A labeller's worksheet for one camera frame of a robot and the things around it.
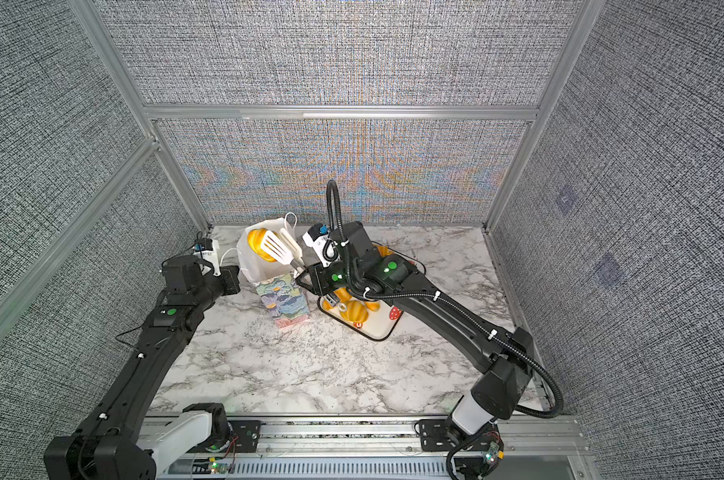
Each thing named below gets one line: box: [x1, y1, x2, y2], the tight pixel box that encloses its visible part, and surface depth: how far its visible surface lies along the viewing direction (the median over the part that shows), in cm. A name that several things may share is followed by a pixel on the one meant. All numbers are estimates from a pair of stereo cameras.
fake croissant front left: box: [340, 300, 369, 323], surface depth 94 cm
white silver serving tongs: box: [260, 227, 306, 273], surface depth 69 cm
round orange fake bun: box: [247, 228, 277, 263], surface depth 70 cm
